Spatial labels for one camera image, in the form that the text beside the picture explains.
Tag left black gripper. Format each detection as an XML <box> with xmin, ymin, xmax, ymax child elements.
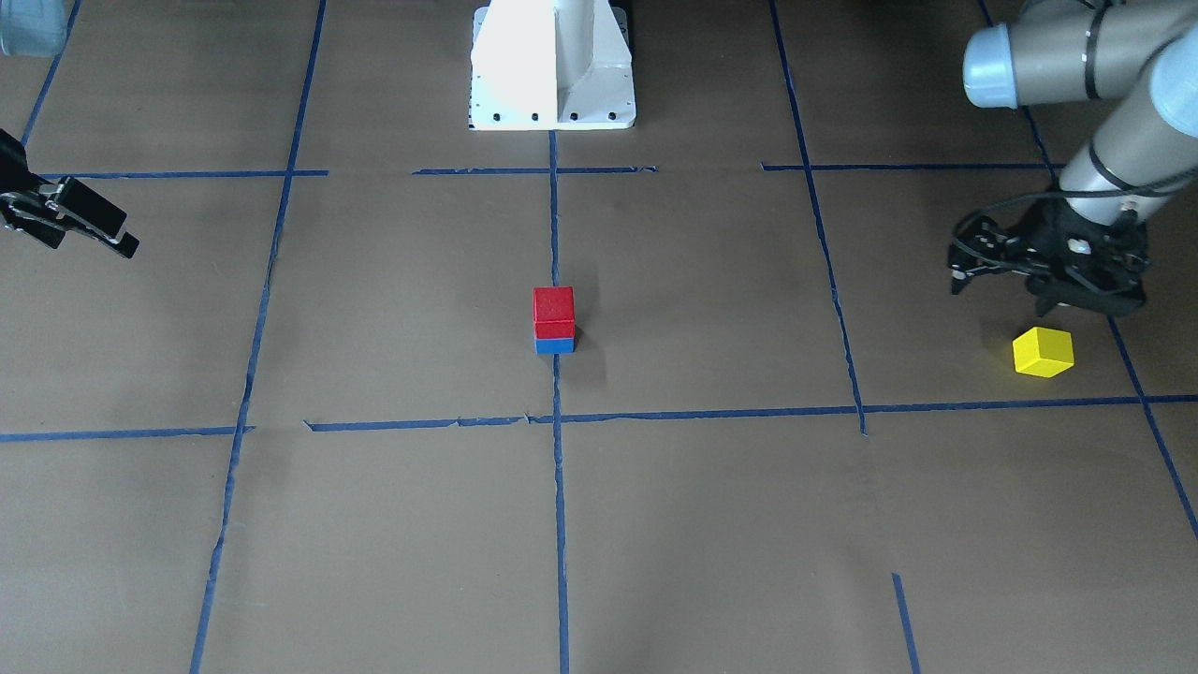
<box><xmin>1025</xmin><ymin>204</ymin><xmax>1150</xmax><ymax>318</ymax></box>

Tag red cube block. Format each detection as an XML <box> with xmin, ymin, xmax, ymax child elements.
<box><xmin>533</xmin><ymin>286</ymin><xmax>577</xmax><ymax>340</ymax></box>

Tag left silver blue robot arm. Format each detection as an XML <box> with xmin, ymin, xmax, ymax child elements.
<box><xmin>946</xmin><ymin>1</ymin><xmax>1197</xmax><ymax>318</ymax></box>

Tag yellow cube block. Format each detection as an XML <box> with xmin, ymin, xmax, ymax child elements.
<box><xmin>1011</xmin><ymin>326</ymin><xmax>1075</xmax><ymax>378</ymax></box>

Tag white mast base bracket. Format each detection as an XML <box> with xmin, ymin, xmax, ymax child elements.
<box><xmin>468</xmin><ymin>1</ymin><xmax>637</xmax><ymax>132</ymax></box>

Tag blue cube block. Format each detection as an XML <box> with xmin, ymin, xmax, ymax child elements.
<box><xmin>533</xmin><ymin>336</ymin><xmax>577</xmax><ymax>356</ymax></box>

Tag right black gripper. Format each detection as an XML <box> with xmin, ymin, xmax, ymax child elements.
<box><xmin>1</xmin><ymin>129</ymin><xmax>139</xmax><ymax>259</ymax></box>

